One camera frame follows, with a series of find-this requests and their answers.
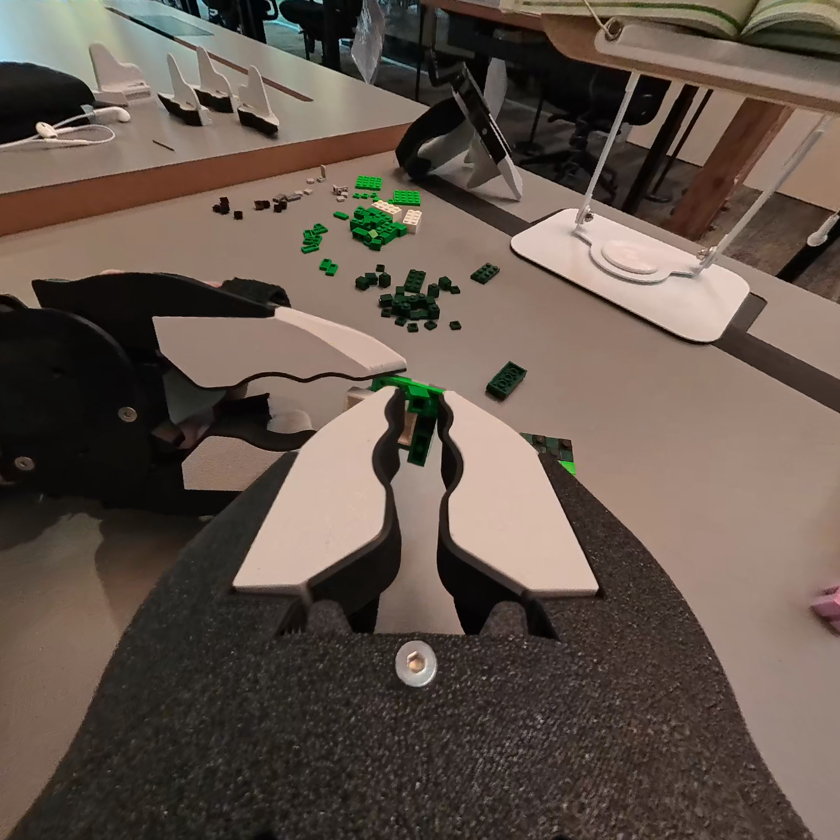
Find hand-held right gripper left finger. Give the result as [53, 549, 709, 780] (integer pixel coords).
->
[233, 386, 404, 618]

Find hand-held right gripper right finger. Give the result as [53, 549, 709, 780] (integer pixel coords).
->
[435, 390, 599, 618]

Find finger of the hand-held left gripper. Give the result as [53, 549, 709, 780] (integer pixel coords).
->
[152, 307, 408, 393]
[180, 394, 317, 493]

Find green mosaic lego block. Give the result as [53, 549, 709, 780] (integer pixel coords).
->
[518, 432, 580, 479]

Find green and white lego assembly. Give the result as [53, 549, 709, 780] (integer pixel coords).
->
[346, 375, 448, 468]

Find dark green two-by-four lego brick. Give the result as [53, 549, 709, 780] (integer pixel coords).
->
[486, 361, 528, 400]

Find pile of dark green lego pieces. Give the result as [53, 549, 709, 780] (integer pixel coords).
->
[354, 264, 462, 333]

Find pile of bright green lego pieces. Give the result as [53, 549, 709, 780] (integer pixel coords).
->
[300, 205, 409, 274]

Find scatter of black lego pieces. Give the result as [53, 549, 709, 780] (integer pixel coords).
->
[212, 196, 290, 216]

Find scatter of grey lego pieces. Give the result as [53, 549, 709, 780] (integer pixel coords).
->
[274, 164, 350, 201]

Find pink lego pig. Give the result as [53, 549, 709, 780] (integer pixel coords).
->
[810, 586, 840, 634]

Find spare white finger part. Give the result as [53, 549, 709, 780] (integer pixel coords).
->
[236, 66, 281, 139]
[195, 46, 238, 114]
[88, 42, 152, 107]
[157, 54, 212, 127]

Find spare black and white gripper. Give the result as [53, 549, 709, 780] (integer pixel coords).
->
[395, 62, 524, 200]

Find black cloth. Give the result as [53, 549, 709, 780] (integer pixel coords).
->
[0, 62, 99, 144]

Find black office chair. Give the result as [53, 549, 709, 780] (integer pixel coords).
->
[279, 0, 368, 67]
[548, 66, 657, 191]

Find wooden table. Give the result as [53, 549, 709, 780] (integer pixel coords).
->
[420, 0, 840, 240]

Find open instruction book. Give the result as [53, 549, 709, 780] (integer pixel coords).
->
[512, 0, 840, 56]

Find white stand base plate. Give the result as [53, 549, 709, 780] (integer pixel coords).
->
[511, 16, 840, 343]

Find white wired earphones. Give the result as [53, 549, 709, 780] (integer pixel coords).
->
[0, 105, 132, 148]

